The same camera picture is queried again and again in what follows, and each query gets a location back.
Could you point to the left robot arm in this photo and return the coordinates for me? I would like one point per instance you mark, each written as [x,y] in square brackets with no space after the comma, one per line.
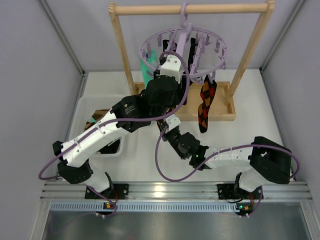
[131,113]

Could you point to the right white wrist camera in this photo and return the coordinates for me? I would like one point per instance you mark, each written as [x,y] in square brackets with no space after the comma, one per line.
[173,121]

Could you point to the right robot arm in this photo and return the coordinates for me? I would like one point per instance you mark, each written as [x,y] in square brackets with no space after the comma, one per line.
[266,161]

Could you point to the teal sock in basket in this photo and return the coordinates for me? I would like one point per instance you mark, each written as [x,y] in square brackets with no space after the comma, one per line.
[92,120]

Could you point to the black sock with label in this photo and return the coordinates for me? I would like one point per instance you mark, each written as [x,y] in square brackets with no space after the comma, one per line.
[192,52]

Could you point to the wooden hanging rack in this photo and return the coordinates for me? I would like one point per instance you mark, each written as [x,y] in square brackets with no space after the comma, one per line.
[222,107]

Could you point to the aluminium mounting rail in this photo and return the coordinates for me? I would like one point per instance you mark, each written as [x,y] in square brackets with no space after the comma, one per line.
[295,191]

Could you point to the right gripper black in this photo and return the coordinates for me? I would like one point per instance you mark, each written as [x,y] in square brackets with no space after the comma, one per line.
[162,125]

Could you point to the white plastic basket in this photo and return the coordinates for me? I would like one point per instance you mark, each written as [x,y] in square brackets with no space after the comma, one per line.
[86,107]

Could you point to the slotted cable duct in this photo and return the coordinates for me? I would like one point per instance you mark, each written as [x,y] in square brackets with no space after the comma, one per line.
[190,207]

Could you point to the black blue sock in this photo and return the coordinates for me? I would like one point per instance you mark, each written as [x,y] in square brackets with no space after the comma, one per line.
[167,45]

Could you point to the brown sock in basket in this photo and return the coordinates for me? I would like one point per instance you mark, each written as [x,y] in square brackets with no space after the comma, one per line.
[97,115]

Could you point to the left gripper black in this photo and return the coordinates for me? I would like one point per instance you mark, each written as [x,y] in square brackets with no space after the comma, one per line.
[183,81]

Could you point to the teal white sock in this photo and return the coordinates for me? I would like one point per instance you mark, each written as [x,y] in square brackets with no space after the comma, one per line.
[147,73]

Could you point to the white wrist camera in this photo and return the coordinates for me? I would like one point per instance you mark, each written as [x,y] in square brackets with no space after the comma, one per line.
[173,121]
[171,68]

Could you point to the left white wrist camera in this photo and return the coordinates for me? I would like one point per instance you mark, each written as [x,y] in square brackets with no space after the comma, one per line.
[171,68]

